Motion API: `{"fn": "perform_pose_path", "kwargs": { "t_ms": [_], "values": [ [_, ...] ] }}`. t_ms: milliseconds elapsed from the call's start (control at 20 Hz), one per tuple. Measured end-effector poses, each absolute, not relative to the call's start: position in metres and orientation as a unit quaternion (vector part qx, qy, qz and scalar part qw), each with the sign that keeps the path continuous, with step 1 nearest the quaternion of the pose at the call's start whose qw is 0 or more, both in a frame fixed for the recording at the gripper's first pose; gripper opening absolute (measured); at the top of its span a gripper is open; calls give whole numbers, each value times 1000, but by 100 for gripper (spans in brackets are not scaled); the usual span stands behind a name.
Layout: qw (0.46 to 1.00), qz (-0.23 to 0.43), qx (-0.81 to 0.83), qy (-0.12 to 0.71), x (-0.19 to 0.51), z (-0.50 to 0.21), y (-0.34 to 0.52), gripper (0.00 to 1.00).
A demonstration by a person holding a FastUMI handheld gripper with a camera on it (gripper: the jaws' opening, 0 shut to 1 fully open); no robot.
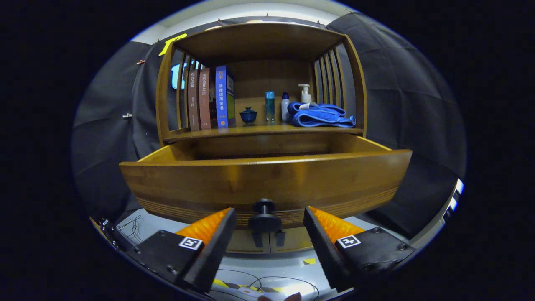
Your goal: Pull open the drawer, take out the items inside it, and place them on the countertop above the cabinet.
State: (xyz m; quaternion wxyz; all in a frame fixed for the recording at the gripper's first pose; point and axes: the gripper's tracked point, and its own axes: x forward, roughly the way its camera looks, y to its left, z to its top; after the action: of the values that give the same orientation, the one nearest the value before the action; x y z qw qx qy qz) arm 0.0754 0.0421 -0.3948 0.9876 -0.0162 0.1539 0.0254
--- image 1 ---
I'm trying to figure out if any dark blue lidded teacup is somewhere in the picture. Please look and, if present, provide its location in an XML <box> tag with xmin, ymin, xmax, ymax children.
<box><xmin>239</xmin><ymin>107</ymin><xmax>258</xmax><ymax>124</ymax></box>

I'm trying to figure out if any thin black floor cable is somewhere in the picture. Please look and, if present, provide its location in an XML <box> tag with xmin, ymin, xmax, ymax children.
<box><xmin>215</xmin><ymin>269</ymin><xmax>320</xmax><ymax>300</ymax></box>

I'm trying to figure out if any folded blue towel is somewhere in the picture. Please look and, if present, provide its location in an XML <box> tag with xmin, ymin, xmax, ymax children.
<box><xmin>287</xmin><ymin>102</ymin><xmax>357</xmax><ymax>128</ymax></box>

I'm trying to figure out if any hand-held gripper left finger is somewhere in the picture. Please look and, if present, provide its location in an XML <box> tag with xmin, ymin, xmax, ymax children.
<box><xmin>125</xmin><ymin>208</ymin><xmax>237</xmax><ymax>293</ymax></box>

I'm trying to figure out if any wooden cabinet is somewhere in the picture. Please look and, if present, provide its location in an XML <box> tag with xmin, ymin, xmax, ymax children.
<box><xmin>155</xmin><ymin>22</ymin><xmax>368</xmax><ymax>253</ymax></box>

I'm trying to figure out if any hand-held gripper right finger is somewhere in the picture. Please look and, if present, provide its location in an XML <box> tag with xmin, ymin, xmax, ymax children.
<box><xmin>303</xmin><ymin>206</ymin><xmax>416</xmax><ymax>292</ymax></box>

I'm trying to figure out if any thick blue book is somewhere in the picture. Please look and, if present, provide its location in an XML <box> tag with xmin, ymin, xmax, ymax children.
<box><xmin>215</xmin><ymin>66</ymin><xmax>236</xmax><ymax>128</ymax></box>

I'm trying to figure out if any tangled thin wire bundle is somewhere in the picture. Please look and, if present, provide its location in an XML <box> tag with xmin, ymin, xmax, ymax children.
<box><xmin>116</xmin><ymin>215</ymin><xmax>143</xmax><ymax>243</ymax></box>

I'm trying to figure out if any wooden countertop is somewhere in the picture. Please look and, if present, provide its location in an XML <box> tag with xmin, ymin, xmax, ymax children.
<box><xmin>164</xmin><ymin>121</ymin><xmax>364</xmax><ymax>141</ymax></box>

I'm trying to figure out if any wooden cabinet door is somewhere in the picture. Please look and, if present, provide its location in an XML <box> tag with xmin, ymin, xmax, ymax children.
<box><xmin>228</xmin><ymin>228</ymin><xmax>268</xmax><ymax>253</ymax></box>
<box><xmin>270</xmin><ymin>227</ymin><xmax>315</xmax><ymax>252</ymax></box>

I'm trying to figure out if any wooden drawer with black knob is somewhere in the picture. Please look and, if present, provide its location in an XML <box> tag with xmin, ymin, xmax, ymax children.
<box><xmin>119</xmin><ymin>133</ymin><xmax>413</xmax><ymax>234</ymax></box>

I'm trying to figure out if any dark brown book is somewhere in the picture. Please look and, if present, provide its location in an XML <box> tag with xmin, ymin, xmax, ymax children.
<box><xmin>187</xmin><ymin>69</ymin><xmax>200</xmax><ymax>131</ymax></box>

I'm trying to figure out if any reddish brown book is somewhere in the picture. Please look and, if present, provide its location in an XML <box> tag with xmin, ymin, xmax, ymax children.
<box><xmin>198</xmin><ymin>68</ymin><xmax>211</xmax><ymax>130</ymax></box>

